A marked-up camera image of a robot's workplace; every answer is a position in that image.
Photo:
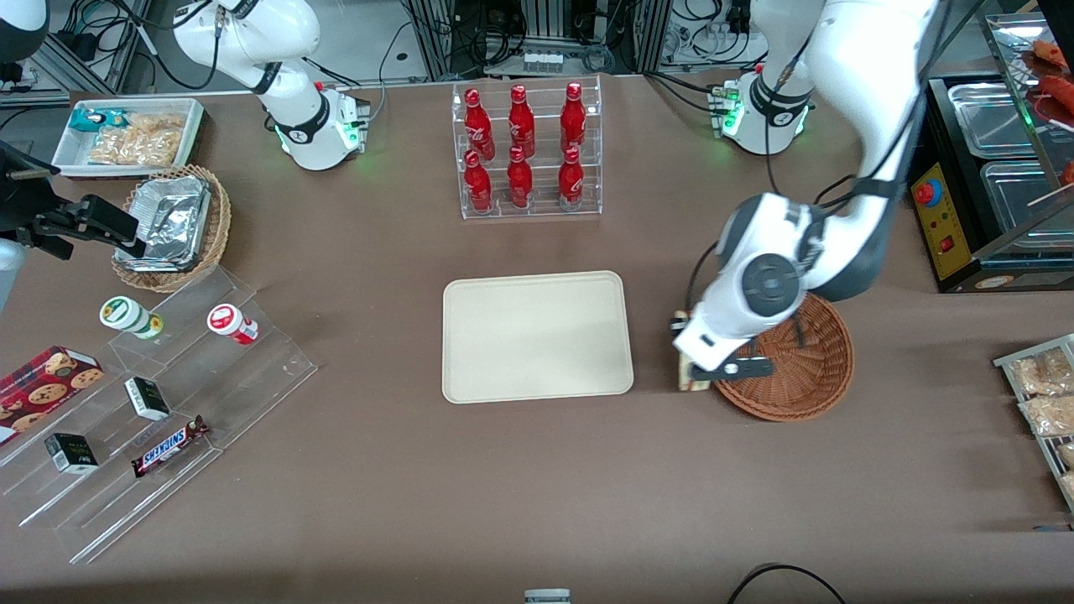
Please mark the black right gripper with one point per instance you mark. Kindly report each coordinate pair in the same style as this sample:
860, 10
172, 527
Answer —
23, 204

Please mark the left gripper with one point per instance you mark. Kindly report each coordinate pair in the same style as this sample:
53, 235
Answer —
675, 320

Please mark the triangular sandwich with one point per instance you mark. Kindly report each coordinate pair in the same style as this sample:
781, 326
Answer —
693, 377

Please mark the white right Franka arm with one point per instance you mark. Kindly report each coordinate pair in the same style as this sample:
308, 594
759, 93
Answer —
252, 33

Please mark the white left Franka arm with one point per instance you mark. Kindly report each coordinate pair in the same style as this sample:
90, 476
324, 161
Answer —
873, 84

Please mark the light tan wicker basket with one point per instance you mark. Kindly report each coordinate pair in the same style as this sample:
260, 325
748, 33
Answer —
216, 226

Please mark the round brown wicker basket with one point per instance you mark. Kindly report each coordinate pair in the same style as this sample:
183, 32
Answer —
805, 386

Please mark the beige plastic serving tray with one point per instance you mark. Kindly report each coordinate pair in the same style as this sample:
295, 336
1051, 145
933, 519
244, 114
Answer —
537, 335

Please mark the white rectangular plastic bin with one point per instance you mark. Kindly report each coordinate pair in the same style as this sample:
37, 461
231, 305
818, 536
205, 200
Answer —
69, 155

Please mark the clear bag of fried snacks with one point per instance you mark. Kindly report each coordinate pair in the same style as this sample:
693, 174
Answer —
126, 149
158, 124

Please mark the aluminium foil container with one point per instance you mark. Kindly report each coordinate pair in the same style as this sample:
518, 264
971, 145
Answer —
172, 218

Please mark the green lid white jar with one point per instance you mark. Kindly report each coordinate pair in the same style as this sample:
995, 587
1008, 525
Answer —
126, 315

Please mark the teal snack packet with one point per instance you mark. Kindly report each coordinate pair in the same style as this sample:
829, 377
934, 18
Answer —
88, 119

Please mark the red cookie box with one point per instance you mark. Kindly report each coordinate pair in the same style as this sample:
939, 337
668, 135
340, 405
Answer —
42, 390

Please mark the clear acrylic bottle rack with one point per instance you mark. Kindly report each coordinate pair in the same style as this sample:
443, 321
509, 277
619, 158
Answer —
545, 214

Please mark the red cola bottle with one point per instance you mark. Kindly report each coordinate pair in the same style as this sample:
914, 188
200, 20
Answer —
478, 186
521, 122
570, 184
520, 183
573, 117
479, 126

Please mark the red lid white jar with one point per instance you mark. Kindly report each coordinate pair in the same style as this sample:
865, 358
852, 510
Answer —
231, 323

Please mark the small black carton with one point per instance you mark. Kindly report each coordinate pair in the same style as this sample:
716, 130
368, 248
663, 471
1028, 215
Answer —
148, 399
71, 454

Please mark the clear acrylic stepped display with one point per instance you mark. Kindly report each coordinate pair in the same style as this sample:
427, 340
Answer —
243, 377

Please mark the Snickers chocolate bar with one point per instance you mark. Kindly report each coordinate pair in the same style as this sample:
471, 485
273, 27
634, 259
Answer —
168, 447

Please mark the black food warmer appliance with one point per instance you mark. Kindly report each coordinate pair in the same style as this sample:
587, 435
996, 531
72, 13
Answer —
944, 226

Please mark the white power strip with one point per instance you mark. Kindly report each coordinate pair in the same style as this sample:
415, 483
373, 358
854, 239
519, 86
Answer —
543, 61

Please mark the grey device at table edge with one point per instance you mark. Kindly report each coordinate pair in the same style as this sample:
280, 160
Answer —
547, 596

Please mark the steel warmer pan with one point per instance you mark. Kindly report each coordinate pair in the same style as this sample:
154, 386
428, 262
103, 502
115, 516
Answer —
1015, 201
986, 117

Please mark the clear bag of crackers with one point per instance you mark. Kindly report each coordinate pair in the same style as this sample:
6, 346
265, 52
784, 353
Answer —
1069, 486
1067, 455
1040, 373
1049, 415

